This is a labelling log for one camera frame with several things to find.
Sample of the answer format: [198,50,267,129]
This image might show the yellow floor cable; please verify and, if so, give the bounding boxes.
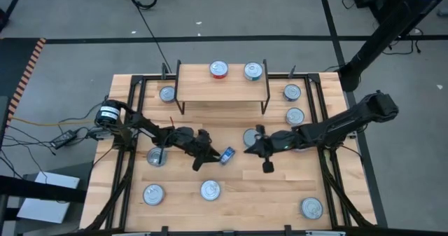
[10,116,97,127]

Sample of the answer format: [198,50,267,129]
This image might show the black tower with round display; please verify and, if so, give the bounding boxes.
[337,0,448,92]

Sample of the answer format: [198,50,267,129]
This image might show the black mat with striped edge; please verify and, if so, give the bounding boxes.
[0,37,47,125]

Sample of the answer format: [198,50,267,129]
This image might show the blue label seafood can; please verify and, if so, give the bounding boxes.
[282,83,302,102]
[199,179,222,202]
[242,128,262,148]
[219,146,236,166]

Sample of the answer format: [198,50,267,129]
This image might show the wooden shelf with black legs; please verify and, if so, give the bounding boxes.
[174,59,271,116]

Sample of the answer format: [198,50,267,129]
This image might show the black floor beam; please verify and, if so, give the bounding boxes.
[0,174,88,204]

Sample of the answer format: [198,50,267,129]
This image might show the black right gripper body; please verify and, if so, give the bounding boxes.
[256,125,279,174]

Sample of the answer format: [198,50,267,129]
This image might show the white flat board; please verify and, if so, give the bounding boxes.
[16,172,81,225]

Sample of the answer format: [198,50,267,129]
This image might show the teal label seafood can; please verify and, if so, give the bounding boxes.
[300,197,324,221]
[243,61,264,82]
[285,106,306,127]

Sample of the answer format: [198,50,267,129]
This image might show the round seafood can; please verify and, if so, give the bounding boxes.
[142,183,166,207]

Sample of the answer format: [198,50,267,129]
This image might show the black floor cable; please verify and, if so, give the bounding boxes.
[129,0,173,74]

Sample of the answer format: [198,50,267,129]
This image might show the black power adapter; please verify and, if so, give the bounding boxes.
[50,130,78,150]

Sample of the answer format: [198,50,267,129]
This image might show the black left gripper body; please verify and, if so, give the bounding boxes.
[191,129,212,172]

